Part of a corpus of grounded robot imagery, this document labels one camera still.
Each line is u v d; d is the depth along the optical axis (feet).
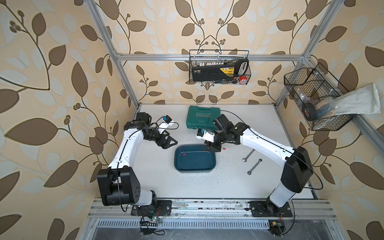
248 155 3.00
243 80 2.84
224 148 3.15
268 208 2.17
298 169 1.44
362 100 1.88
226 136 2.04
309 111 2.18
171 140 2.35
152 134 2.24
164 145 2.32
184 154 3.06
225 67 2.70
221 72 2.73
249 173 2.83
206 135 2.32
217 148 2.33
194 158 3.01
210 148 2.33
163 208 2.43
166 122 2.33
